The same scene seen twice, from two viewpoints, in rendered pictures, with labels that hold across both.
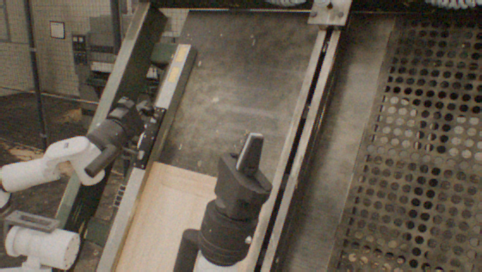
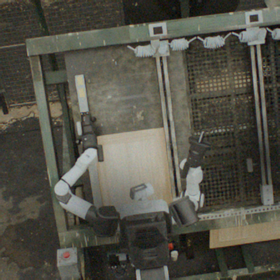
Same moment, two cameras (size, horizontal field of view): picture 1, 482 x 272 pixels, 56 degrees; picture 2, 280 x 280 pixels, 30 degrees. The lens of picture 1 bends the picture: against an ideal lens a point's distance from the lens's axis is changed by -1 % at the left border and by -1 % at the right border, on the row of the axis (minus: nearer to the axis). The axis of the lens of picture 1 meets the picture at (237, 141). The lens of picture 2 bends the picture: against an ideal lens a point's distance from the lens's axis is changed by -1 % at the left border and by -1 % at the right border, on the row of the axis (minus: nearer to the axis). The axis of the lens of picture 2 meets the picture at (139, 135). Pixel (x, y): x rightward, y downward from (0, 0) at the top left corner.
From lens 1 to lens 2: 2.36 m
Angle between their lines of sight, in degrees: 40
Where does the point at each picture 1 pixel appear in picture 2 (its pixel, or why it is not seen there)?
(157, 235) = (114, 166)
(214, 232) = (197, 160)
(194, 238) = (189, 164)
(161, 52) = (53, 78)
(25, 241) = (140, 194)
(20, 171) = (74, 176)
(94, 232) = not seen: hidden behind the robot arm
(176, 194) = (114, 146)
